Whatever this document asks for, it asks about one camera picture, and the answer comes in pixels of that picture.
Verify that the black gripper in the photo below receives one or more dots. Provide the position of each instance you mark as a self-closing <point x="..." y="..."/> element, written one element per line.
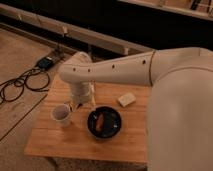
<point x="74" y="107"/>

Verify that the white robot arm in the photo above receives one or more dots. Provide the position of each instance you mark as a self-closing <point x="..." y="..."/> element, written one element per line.
<point x="180" y="108"/>

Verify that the orange sausage in bowl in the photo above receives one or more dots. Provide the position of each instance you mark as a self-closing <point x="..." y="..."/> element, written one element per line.
<point x="99" y="122"/>

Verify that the wooden table board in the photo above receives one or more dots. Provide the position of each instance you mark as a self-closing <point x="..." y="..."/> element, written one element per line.
<point x="75" y="141"/>

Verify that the yellow sponge block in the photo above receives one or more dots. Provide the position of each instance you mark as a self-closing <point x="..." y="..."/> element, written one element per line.
<point x="126" y="99"/>

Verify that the black power adapter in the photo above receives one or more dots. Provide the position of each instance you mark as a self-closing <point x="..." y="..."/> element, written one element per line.
<point x="45" y="63"/>

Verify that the long white rail beam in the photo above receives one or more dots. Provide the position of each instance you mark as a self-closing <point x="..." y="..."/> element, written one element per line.
<point x="75" y="32"/>

